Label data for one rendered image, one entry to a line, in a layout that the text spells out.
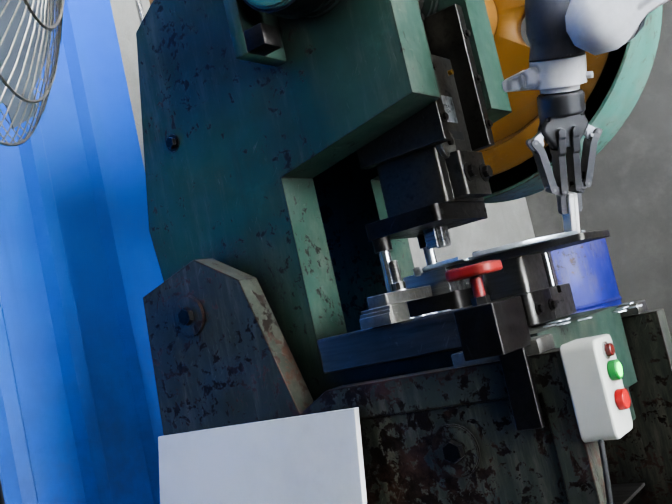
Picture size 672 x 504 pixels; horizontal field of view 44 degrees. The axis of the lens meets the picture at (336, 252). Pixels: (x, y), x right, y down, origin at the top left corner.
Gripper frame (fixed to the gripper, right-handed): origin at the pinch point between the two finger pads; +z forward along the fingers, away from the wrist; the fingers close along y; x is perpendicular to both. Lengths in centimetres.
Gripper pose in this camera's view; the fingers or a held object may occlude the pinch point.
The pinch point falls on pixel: (570, 212)
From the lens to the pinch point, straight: 144.2
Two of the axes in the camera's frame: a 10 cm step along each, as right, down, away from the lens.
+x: -2.4, -1.9, 9.5
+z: 1.5, 9.6, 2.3
